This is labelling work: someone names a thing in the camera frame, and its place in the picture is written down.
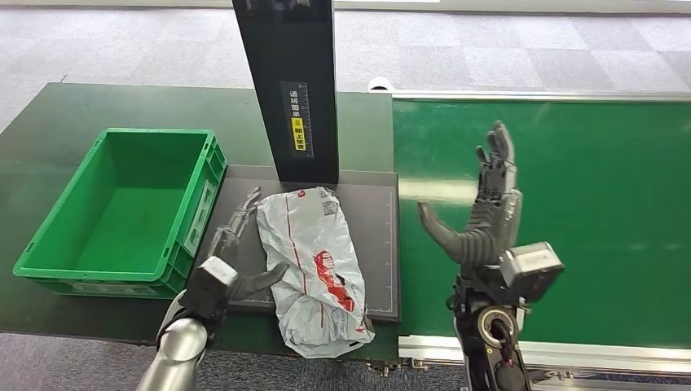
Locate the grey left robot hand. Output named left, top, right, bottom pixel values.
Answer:
left=207, top=186, right=290, bottom=305

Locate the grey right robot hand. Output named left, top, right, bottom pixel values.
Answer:
left=416, top=121, right=524, bottom=268

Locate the white plastic mailer package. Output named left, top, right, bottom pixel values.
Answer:
left=255, top=186, right=376, bottom=360

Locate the green conveyor belt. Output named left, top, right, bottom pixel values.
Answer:
left=392, top=99, right=691, bottom=351

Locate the green plastic crate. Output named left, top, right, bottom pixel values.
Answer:
left=12, top=127, right=228, bottom=300

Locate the yellow and black column label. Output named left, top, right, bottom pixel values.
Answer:
left=279, top=81, right=315, bottom=160

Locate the black scanner column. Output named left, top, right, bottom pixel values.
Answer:
left=231, top=0, right=340, bottom=186

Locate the dark green table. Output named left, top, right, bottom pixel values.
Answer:
left=0, top=82, right=401, bottom=363

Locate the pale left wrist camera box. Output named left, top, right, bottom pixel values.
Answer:
left=185, top=256, right=239, bottom=320

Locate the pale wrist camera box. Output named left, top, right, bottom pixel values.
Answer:
left=185, top=256, right=239, bottom=320
left=499, top=241, right=566, bottom=305

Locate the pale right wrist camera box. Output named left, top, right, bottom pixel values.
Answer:
left=499, top=241, right=566, bottom=305

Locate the black scanner base plate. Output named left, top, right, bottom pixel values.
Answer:
left=194, top=164, right=403, bottom=325

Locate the silver conveyor frame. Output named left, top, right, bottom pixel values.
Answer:
left=391, top=90, right=691, bottom=375

